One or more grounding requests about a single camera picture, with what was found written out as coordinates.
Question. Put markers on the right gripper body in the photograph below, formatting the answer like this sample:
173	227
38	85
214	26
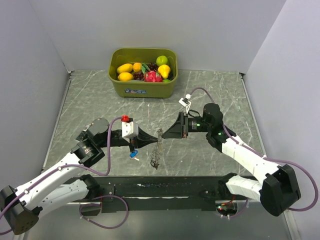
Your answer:
197	124

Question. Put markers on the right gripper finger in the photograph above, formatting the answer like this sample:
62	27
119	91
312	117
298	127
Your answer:
179	124
174	135

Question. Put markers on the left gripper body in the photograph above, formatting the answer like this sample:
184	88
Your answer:
132	144

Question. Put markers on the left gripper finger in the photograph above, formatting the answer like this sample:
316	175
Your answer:
144	137
140	143

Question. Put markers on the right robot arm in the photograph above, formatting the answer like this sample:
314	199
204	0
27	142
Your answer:
231	145

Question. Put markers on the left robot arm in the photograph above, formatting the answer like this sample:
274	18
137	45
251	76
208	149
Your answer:
23	206

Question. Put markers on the blue key tag on table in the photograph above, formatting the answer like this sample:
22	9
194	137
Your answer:
133	155

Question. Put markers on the olive green plastic basket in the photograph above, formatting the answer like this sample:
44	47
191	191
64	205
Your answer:
147	57

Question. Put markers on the dark red grapes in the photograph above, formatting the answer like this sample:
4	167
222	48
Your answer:
138	76

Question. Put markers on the pink dragon fruit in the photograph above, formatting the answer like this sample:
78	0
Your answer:
152	77

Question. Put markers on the lower yellow mango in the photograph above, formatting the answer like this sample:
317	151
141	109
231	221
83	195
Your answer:
125	77

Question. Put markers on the yellow mango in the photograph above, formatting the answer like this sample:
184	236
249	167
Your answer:
125	77
125	68

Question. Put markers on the yellow pear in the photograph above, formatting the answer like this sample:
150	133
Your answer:
164	70

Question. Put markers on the orange fruit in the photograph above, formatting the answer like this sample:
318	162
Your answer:
137	67

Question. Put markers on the upper yellow mango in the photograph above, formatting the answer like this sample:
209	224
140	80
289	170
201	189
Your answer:
125	68

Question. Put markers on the green apple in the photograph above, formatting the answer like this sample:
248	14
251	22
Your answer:
162	60

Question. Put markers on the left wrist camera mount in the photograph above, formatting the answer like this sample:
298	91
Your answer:
129	128

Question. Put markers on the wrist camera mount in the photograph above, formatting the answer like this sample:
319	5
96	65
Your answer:
185	102
129	128

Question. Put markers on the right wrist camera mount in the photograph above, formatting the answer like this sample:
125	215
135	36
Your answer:
185	102

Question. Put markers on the aluminium rail frame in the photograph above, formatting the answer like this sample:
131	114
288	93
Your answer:
269	194

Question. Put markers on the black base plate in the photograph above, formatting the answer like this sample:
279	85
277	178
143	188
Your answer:
151	193

